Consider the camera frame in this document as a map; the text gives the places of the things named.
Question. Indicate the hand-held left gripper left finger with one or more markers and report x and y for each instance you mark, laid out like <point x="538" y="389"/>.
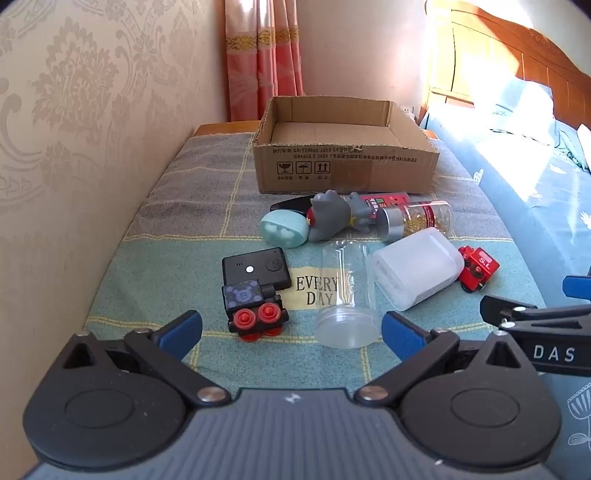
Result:
<point x="182" y="330"/>

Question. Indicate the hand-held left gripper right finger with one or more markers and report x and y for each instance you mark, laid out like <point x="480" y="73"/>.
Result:
<point x="399" y="332"/>

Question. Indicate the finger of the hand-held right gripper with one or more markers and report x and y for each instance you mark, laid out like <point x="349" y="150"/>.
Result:
<point x="517" y="308"/>
<point x="578" y="285"/>

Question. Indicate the clear plastic jar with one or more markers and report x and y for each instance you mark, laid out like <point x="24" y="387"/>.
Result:
<point x="346" y="295"/>

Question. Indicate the white plastic bottle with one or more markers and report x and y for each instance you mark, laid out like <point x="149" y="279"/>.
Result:
<point x="415" y="267"/>

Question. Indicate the black red toy train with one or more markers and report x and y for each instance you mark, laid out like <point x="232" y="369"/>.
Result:
<point x="251" y="304"/>

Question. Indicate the black square device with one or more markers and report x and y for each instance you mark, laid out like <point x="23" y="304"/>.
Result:
<point x="256" y="267"/>

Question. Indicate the clear bottle of golden capsules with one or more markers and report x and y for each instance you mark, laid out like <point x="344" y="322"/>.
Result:
<point x="415" y="219"/>

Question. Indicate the cardboard box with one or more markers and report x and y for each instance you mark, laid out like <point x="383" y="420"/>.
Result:
<point x="346" y="161"/>

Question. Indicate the checkered table cloth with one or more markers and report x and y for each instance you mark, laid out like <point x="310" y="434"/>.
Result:
<point x="175" y="221"/>

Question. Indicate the blue printed bedsheet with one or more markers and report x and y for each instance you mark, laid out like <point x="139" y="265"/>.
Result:
<point x="531" y="184"/>

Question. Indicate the grey rubber toy figure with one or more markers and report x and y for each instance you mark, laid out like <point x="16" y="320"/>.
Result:
<point x="330" y="212"/>

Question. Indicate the mint green round case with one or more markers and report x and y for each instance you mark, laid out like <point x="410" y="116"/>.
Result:
<point x="281" y="228"/>

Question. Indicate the black flat object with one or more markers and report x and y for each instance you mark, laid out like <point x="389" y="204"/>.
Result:
<point x="291" y="204"/>

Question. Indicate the wooden table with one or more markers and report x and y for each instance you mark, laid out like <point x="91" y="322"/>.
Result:
<point x="221" y="128"/>

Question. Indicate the wooden headboard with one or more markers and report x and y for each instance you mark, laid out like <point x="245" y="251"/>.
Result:
<point x="498" y="50"/>

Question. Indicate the pink curtain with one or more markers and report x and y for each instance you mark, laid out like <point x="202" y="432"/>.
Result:
<point x="258" y="60"/>

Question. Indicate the white wall socket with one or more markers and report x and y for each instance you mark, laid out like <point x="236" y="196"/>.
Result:
<point x="407" y="111"/>

